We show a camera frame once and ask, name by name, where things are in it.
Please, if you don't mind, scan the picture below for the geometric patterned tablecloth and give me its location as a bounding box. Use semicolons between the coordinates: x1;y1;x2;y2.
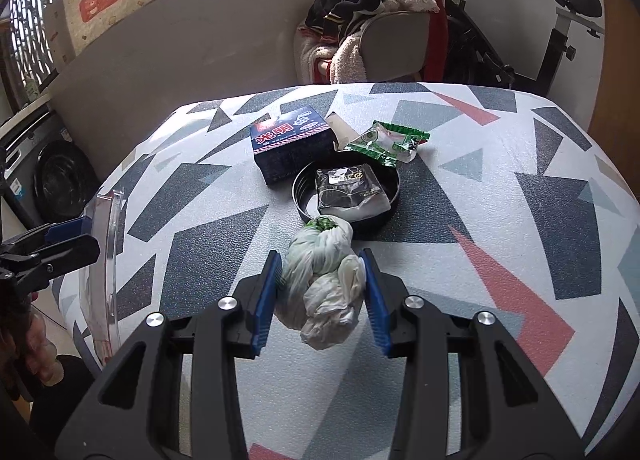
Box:
52;82;640;460

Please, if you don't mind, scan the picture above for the white plastic bag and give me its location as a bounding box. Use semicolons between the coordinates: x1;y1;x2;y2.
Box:
275;216;368;351

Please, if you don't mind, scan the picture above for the black round bowl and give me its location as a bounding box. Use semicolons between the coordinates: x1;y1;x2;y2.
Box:
292;150;402;223

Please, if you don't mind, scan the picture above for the white blanket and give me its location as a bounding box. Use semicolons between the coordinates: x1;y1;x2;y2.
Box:
297;30;333;84

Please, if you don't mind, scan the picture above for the green snack packet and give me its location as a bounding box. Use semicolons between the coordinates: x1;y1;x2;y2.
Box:
345;120;431;167

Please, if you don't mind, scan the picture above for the person's left hand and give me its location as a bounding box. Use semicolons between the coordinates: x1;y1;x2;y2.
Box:
22;293;64;386

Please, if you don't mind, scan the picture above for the blue cardboard box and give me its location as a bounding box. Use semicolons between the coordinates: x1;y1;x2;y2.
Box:
250;105;337;186

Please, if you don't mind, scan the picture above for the white fluffy towel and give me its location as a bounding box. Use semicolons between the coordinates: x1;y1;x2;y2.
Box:
327;33;368;86

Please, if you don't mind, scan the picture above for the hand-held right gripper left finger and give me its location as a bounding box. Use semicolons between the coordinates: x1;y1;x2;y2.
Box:
52;250;284;460

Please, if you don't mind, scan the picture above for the clear plastic bin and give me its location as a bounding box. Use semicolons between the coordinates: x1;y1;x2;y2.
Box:
80;189;128;371

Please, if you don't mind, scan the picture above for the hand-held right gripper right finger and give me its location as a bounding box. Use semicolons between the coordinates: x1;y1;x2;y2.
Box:
360;249;588;460

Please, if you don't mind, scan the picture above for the grey washing machine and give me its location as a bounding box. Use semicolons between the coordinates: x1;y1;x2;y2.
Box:
0;105;101;231

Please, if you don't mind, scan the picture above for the wooden panel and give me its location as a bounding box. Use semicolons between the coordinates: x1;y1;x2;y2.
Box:
590;0;640;151

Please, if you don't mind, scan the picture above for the dark snack packet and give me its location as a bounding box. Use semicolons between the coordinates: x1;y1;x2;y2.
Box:
315;163;391;216

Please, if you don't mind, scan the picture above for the beige chair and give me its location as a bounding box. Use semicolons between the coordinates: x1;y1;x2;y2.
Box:
300;0;448;86

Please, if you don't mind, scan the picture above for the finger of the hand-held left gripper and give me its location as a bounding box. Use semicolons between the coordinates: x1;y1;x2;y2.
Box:
0;234;101;291
0;219;84;253

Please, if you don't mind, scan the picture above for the black clothing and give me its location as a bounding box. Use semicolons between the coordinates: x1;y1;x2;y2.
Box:
305;0;396;38

